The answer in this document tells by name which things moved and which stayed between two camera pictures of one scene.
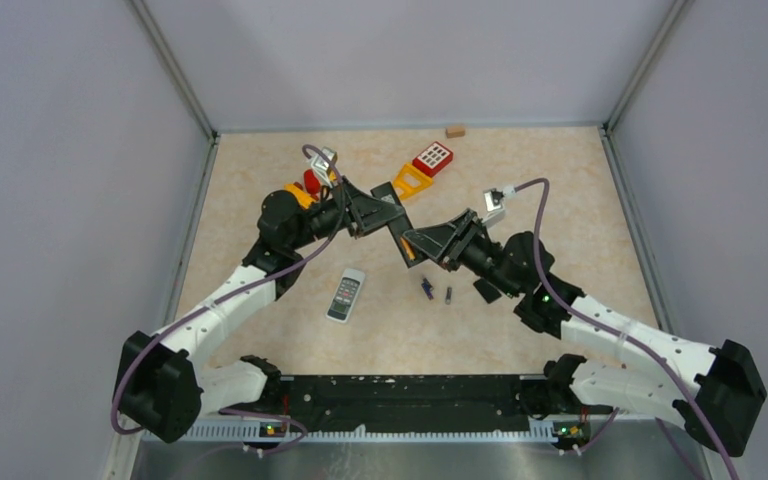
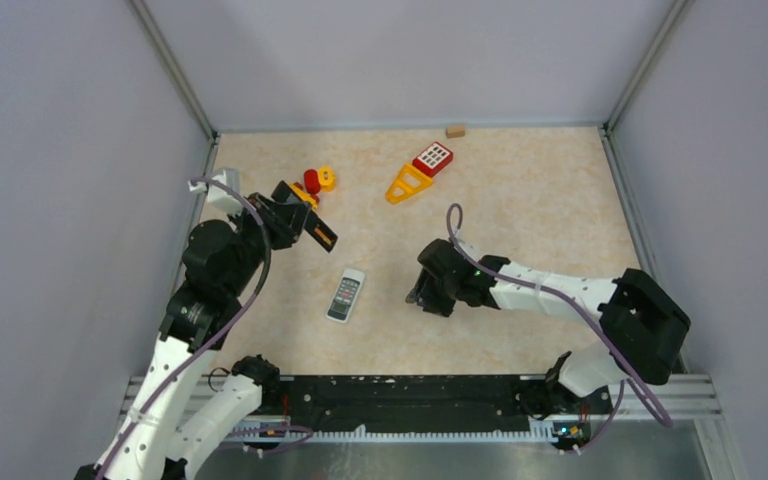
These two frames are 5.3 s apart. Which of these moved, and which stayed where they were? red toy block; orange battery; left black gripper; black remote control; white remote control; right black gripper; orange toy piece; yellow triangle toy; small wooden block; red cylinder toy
Moved: right black gripper; black remote control; left black gripper; orange battery
Stayed: orange toy piece; red cylinder toy; red toy block; small wooden block; white remote control; yellow triangle toy
